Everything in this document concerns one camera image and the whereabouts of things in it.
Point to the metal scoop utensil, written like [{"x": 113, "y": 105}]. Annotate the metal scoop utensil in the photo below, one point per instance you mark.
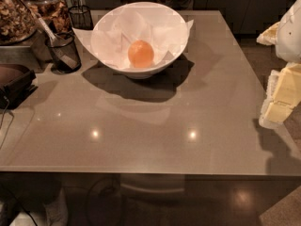
[{"x": 43, "y": 24}]

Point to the white paper liner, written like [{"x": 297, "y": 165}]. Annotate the white paper liner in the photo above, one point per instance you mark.
[{"x": 119, "y": 38}]

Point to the black mesh cup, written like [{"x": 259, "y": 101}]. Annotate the black mesh cup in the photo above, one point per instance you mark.
[
  {"x": 64, "y": 53},
  {"x": 81, "y": 17}
]

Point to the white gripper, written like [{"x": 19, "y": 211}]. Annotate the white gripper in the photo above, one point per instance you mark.
[{"x": 291, "y": 32}]

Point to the black mesh cup front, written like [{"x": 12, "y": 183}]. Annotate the black mesh cup front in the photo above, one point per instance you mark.
[{"x": 64, "y": 53}]

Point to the orange fruit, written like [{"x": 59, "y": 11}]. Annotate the orange fruit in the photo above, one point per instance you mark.
[{"x": 140, "y": 54}]

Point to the glass jar of nuts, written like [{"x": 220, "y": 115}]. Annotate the glass jar of nuts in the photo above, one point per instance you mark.
[{"x": 16, "y": 22}]

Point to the black mesh cup rear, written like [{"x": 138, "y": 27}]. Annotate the black mesh cup rear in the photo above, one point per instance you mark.
[{"x": 81, "y": 17}]

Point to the white bowl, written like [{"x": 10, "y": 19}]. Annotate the white bowl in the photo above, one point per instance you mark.
[{"x": 138, "y": 71}]

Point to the glass jar of snacks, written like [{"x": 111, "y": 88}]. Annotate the glass jar of snacks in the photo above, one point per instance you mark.
[{"x": 54, "y": 10}]

